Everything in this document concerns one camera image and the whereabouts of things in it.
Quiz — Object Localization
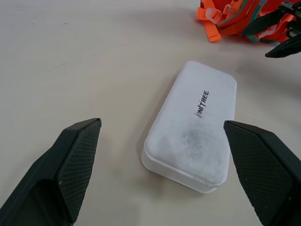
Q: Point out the orange and teal backpack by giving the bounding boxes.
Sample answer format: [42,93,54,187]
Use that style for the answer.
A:
[195,0,301,44]

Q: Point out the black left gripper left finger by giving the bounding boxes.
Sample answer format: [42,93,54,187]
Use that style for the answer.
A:
[0,118,102,226]

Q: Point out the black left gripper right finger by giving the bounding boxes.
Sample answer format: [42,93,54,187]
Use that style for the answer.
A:
[223,120,301,226]

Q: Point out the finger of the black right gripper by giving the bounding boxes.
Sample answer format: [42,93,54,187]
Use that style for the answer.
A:
[265,37,301,58]
[242,10,285,37]

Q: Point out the white rectangular case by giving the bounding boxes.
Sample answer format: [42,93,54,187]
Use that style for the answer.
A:
[141,60,238,194]

